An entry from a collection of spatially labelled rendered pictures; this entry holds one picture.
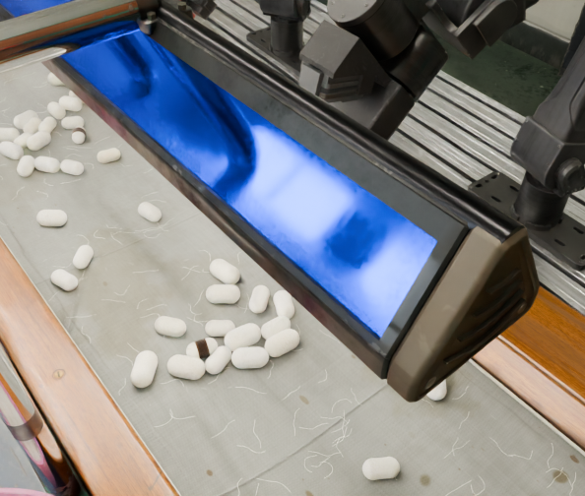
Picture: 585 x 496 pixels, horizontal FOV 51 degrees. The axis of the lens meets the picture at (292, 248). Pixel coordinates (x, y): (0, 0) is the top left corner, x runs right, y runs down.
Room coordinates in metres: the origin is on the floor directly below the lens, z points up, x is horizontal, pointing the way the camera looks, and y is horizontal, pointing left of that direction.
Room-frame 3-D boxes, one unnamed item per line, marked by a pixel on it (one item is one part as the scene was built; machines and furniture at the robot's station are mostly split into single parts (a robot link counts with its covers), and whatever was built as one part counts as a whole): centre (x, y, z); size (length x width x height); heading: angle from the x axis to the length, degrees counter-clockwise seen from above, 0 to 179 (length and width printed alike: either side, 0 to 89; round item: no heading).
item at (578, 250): (0.64, -0.34, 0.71); 0.20 x 0.07 x 0.08; 36
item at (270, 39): (1.13, 0.01, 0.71); 0.20 x 0.07 x 0.08; 36
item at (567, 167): (0.63, -0.33, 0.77); 0.09 x 0.06 x 0.06; 24
